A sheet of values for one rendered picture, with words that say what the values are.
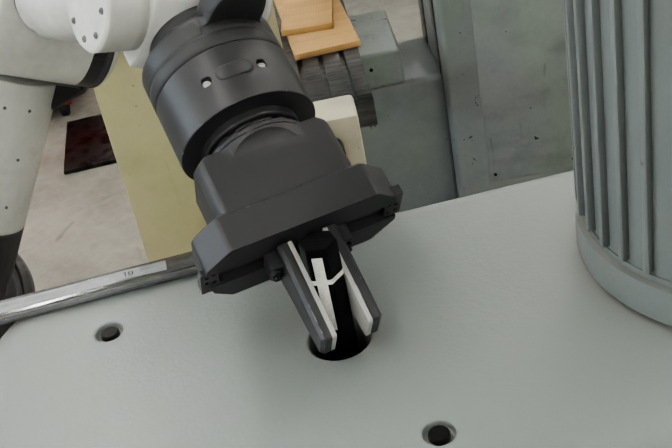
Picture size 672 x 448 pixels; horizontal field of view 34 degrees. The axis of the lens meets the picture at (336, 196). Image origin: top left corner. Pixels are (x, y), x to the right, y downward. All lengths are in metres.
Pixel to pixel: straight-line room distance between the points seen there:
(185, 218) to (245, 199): 1.98
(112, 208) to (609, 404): 4.15
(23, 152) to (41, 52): 0.10
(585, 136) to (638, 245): 0.06
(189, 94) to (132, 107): 1.81
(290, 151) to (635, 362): 0.22
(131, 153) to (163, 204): 0.15
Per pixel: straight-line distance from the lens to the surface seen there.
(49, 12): 0.85
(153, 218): 2.59
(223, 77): 0.63
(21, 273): 1.08
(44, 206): 4.84
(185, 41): 0.66
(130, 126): 2.47
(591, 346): 0.61
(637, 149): 0.57
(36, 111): 0.98
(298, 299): 0.61
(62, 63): 0.94
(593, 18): 0.56
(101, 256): 4.37
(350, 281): 0.60
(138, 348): 0.67
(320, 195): 0.61
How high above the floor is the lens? 2.29
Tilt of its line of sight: 32 degrees down
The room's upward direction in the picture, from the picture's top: 11 degrees counter-clockwise
